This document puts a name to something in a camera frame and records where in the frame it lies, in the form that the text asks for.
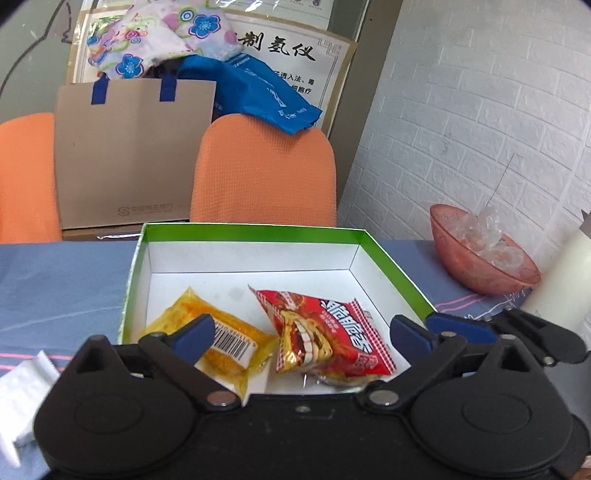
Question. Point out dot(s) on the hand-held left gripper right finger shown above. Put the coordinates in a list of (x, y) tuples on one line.
[(408, 339)]

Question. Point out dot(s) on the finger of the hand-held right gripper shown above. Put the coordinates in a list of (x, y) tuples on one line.
[(457, 325)]

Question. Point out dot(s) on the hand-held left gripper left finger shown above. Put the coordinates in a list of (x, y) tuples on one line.
[(196, 339)]

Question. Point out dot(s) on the yellow snack packet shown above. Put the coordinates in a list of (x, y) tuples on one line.
[(244, 330)]

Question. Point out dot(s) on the red snack packet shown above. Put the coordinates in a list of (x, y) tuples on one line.
[(332, 332)]

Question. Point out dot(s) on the green and white cardboard box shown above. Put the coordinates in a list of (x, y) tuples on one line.
[(249, 249)]

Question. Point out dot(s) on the pink translucent bowl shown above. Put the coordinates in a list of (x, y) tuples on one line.
[(455, 258)]

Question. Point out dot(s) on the clear plastic wrappers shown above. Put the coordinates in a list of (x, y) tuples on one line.
[(489, 235)]

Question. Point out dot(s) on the white cylindrical container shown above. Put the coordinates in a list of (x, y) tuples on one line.
[(565, 281)]

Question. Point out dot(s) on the blue striped tablecloth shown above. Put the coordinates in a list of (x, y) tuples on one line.
[(60, 286)]

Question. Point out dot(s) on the orange fabric chair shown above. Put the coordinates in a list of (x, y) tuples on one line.
[(27, 180), (263, 175)]

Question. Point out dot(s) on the white ribbed plastic piece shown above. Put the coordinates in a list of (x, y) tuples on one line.
[(23, 392)]

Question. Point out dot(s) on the blue plastic bag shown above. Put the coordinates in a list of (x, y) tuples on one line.
[(258, 92)]

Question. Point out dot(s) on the floral printed cloth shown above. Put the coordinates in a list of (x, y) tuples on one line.
[(152, 32)]

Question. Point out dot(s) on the framed wall poster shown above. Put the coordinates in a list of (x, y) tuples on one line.
[(295, 55)]

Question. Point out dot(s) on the laminated wall poster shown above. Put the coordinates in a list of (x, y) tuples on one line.
[(277, 11)]

